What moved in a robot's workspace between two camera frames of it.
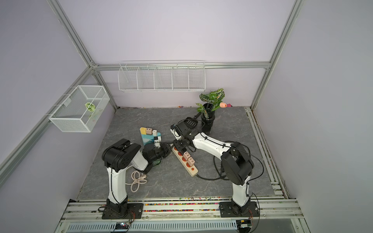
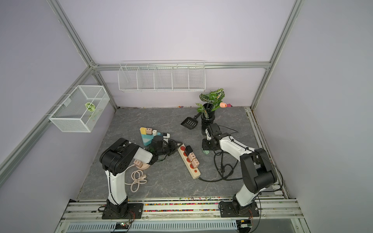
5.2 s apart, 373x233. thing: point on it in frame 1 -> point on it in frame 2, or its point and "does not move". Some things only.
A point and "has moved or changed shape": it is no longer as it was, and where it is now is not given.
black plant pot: [208, 118] does not move
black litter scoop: [190, 122] does not move
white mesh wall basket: [81, 110] does not move
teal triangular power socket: [147, 139] does not move
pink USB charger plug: [186, 155] has moved or changed shape
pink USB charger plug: [190, 161] has moved or changed shape
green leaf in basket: [90, 106] does not move
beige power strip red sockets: [192, 170] has moved or changed shape
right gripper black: [177, 146] -> [204, 144]
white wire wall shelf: [161, 75] does not move
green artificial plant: [212, 101] does not move
